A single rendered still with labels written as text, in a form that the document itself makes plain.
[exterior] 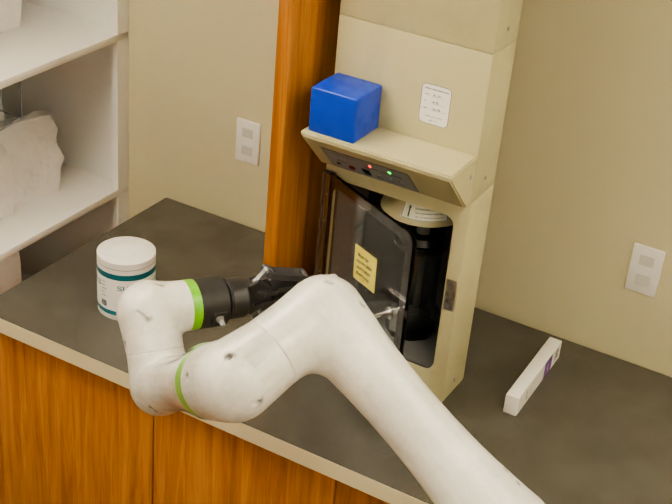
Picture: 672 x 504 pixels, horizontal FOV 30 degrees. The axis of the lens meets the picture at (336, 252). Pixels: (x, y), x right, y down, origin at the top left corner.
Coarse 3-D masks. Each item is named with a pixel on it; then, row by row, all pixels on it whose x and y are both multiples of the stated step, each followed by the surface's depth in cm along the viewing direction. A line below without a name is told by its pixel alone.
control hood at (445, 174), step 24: (312, 144) 241; (336, 144) 235; (360, 144) 235; (384, 144) 236; (408, 144) 237; (432, 144) 238; (408, 168) 230; (432, 168) 228; (456, 168) 229; (432, 192) 237; (456, 192) 231
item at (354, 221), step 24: (336, 192) 250; (336, 216) 252; (360, 216) 244; (384, 216) 237; (336, 240) 254; (360, 240) 246; (384, 240) 239; (408, 240) 232; (336, 264) 256; (384, 264) 240; (408, 264) 233; (360, 288) 250; (384, 288) 242; (408, 288) 236
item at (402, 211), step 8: (384, 200) 255; (392, 200) 253; (400, 200) 251; (384, 208) 254; (392, 208) 252; (400, 208) 251; (408, 208) 250; (416, 208) 249; (424, 208) 249; (392, 216) 252; (400, 216) 251; (408, 216) 250; (416, 216) 249; (424, 216) 249; (432, 216) 249; (440, 216) 250; (408, 224) 250; (416, 224) 250; (424, 224) 249; (432, 224) 250; (440, 224) 250; (448, 224) 251
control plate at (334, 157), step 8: (328, 152) 241; (336, 152) 239; (336, 160) 244; (344, 160) 242; (352, 160) 239; (360, 160) 237; (344, 168) 247; (360, 168) 242; (368, 168) 240; (376, 168) 238; (384, 168) 235; (376, 176) 242; (384, 176) 240; (392, 176) 238; (400, 176) 236; (408, 176) 233; (408, 184) 238
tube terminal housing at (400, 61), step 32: (352, 32) 238; (384, 32) 234; (352, 64) 240; (384, 64) 237; (416, 64) 233; (448, 64) 230; (480, 64) 227; (512, 64) 235; (384, 96) 240; (416, 96) 236; (480, 96) 229; (384, 128) 242; (416, 128) 239; (448, 128) 235; (480, 128) 232; (480, 160) 236; (384, 192) 248; (416, 192) 245; (480, 192) 242; (480, 224) 248; (480, 256) 255; (448, 320) 253; (448, 352) 256; (448, 384) 262
